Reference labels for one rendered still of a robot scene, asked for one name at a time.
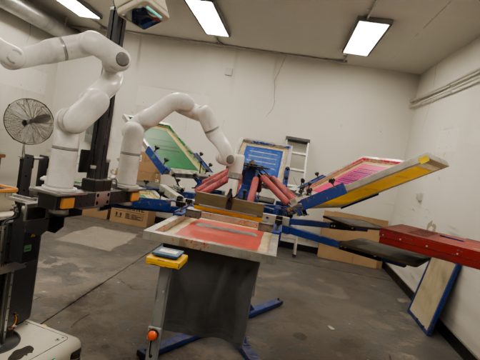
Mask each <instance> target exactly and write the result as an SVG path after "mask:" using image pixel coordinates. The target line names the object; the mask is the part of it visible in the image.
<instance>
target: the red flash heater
mask: <svg viewBox="0 0 480 360"><path fill-rule="evenodd" d="M440 235H442V236H447V237H451V238H454V239H459V240H462V241H465V242H462V241H457V240H454V239H449V238H446V237H442V236H440ZM379 236H380V238H379V243H381V244H386V245H389V246H393V247H396V248H400V249H404V250H407V251H412V252H415V253H418V254H423V255H426V256H430V257H434V258H437V259H441V260H444V261H449V262H452V263H455V264H460V265H463V266H467V267H471V268H473V269H478V270H480V242H477V241H472V240H469V239H463V238H460V237H457V236H451V235H448V234H442V233H439V232H435V231H429V230H426V229H420V228H417V227H414V226H408V225H405V224H398V225H393V226H385V227H381V228H380V232H379Z"/></svg>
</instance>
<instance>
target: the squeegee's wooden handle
mask: <svg viewBox="0 0 480 360"><path fill-rule="evenodd" d="M226 202H227V196H220V195H216V194H210V193H206V192H202V191H197V192H196V197H195V202H194V205H199V204H203V205H207V206H214V207H218V208H222V209H225V208H226ZM264 206H265V204H261V203H257V202H252V201H246V200H242V199H235V198H233V199H232V206H231V210H232V211H240V212H244V213H248V214H254V215H257V217H259V218H262V217H263V212H264Z"/></svg>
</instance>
